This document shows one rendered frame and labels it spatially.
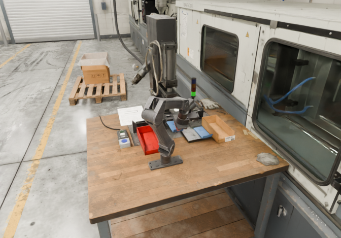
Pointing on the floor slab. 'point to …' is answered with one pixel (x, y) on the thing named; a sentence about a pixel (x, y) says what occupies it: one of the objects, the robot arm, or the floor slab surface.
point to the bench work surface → (175, 184)
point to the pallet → (79, 86)
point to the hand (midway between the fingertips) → (178, 129)
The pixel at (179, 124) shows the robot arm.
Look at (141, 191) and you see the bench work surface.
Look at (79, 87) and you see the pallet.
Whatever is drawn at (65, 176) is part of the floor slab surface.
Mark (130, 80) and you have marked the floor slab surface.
